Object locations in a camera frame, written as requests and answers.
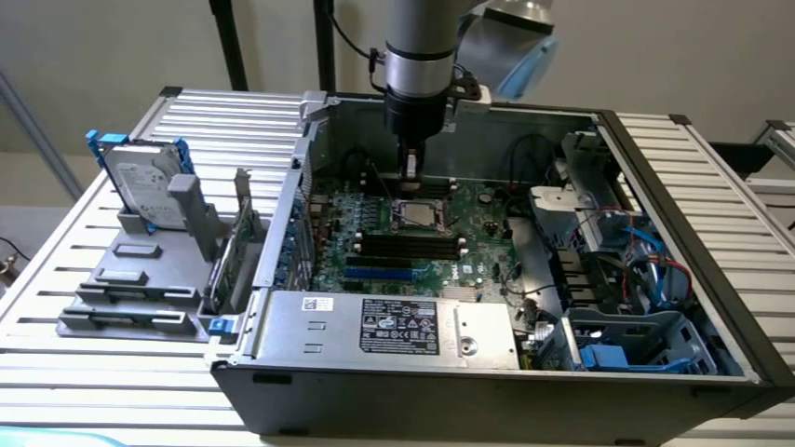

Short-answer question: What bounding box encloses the grey case corner latch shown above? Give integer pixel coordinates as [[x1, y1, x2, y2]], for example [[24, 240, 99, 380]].
[[298, 90, 342, 126]]

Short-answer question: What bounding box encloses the blue SATA wire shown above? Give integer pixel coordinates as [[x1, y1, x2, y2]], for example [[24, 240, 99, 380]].
[[618, 223, 677, 299]]

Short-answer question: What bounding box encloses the silver hard disk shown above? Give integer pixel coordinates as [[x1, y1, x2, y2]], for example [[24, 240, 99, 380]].
[[102, 142, 191, 230]]

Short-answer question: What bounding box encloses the CPU socket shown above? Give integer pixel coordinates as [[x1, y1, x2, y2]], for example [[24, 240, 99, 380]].
[[389, 197, 450, 230]]

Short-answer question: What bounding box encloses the grey metal post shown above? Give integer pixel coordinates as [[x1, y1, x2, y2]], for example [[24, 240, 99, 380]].
[[0, 69, 86, 201]]

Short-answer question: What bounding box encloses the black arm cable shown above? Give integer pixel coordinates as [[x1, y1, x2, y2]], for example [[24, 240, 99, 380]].
[[327, 0, 385, 94]]

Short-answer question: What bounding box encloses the silver power supply unit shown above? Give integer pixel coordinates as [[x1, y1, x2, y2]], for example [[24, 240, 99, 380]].
[[251, 291, 522, 372]]

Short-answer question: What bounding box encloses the dark RAM stick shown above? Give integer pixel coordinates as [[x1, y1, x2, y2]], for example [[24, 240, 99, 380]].
[[78, 315, 179, 327], [91, 288, 188, 299]]

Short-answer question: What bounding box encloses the silver chipset heatsink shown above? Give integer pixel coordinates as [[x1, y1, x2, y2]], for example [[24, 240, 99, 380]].
[[443, 285, 485, 305]]

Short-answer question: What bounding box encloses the black open PC case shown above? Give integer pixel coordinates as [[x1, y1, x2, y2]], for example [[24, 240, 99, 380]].
[[208, 90, 795, 439]]

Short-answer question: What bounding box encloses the black floor cable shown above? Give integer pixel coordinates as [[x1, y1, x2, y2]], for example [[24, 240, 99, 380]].
[[0, 236, 34, 283]]

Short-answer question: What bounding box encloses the green motherboard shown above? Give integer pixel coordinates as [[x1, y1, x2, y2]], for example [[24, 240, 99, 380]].
[[309, 176, 565, 369]]

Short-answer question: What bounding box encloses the red wire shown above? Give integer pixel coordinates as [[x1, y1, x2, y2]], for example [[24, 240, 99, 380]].
[[645, 258, 695, 304]]

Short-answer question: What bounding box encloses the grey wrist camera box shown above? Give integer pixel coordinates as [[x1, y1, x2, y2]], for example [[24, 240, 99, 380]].
[[443, 75, 494, 133]]

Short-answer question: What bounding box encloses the grey metal drive cage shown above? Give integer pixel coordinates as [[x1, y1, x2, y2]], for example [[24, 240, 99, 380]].
[[527, 131, 651, 255]]

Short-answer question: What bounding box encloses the blue expansion slot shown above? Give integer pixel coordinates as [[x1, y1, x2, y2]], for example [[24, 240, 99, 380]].
[[343, 266, 415, 281]]

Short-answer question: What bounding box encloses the black stand pole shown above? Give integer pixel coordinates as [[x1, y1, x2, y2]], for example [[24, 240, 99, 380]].
[[313, 0, 338, 94], [210, 0, 251, 92]]

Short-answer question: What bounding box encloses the teal cloth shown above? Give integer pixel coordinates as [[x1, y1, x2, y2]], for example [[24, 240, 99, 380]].
[[0, 424, 118, 447]]

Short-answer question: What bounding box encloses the slatted metal side table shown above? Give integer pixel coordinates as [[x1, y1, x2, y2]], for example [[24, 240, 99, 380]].
[[742, 119, 795, 210]]

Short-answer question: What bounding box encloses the black expansion slot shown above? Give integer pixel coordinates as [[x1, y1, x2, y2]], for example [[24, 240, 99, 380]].
[[345, 255, 415, 270]]

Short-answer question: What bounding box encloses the grey parts rack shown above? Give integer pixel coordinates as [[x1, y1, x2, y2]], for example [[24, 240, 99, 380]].
[[55, 172, 275, 344]]

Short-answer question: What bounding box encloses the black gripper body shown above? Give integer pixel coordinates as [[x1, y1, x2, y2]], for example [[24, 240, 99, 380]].
[[382, 89, 451, 141]]

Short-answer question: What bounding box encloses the blue disk carrier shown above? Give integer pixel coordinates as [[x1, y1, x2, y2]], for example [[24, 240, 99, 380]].
[[84, 129, 210, 237]]

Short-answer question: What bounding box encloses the black RAM slot bank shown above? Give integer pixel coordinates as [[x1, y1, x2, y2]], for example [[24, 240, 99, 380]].
[[358, 231, 467, 263]]

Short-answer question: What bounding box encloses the green graphics card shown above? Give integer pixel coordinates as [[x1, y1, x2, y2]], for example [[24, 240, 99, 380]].
[[208, 168, 261, 312]]

